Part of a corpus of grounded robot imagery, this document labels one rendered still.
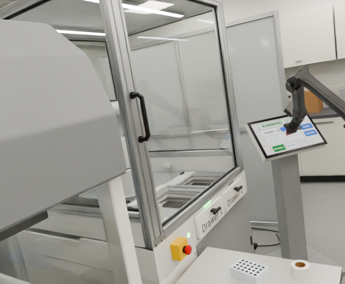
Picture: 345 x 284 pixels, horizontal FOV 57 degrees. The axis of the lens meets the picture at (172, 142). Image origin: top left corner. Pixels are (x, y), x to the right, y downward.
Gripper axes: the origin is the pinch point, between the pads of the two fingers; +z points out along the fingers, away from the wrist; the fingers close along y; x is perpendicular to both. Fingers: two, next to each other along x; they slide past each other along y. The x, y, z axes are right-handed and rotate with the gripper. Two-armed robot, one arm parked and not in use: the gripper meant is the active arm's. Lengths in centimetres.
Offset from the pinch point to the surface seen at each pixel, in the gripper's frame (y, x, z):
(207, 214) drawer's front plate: 78, 40, -17
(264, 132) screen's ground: 4.2, -13.3, 15.2
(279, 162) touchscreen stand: -4.3, 6.5, 29.2
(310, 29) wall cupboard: -182, -178, 83
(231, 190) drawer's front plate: 55, 27, -2
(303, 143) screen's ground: -19.2, 3.3, 15.3
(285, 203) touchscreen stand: -5, 31, 50
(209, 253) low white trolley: 84, 57, -16
